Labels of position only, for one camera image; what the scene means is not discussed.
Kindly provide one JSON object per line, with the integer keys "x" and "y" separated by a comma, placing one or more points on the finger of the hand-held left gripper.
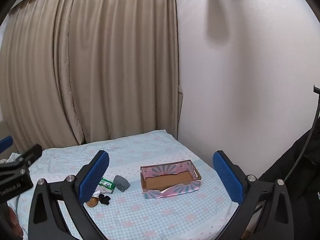
{"x": 5, "y": 143}
{"x": 31, "y": 153}

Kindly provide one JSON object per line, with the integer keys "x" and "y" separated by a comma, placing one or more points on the blue checked blanket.
{"x": 150, "y": 212}

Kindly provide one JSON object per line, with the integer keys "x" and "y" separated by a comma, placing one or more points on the black sock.
{"x": 104, "y": 199}

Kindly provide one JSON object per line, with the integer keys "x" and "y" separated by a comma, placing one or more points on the beige curtain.
{"x": 87, "y": 62}

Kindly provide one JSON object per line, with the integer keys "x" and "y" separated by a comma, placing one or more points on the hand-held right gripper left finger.
{"x": 93, "y": 175}

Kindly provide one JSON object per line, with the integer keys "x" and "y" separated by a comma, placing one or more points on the grey towel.
{"x": 121, "y": 183}

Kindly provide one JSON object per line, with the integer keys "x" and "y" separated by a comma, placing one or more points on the black curved rod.
{"x": 310, "y": 135}

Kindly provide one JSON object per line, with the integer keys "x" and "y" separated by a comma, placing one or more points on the cardboard box with pink lining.
{"x": 167, "y": 180}

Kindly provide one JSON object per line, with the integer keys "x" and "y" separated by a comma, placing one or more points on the white tissue paper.
{"x": 96, "y": 194}

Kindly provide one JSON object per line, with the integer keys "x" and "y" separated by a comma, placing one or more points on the black clothing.
{"x": 287, "y": 165}

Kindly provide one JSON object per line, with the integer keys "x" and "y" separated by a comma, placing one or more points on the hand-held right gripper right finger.
{"x": 228, "y": 177}

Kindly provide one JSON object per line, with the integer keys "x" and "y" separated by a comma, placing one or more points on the person's left hand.
{"x": 13, "y": 220}

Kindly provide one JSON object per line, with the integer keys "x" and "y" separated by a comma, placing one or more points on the green wet wipes packet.
{"x": 107, "y": 184}

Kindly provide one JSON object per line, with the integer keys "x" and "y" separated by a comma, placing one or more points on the brown plush toy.
{"x": 92, "y": 202}

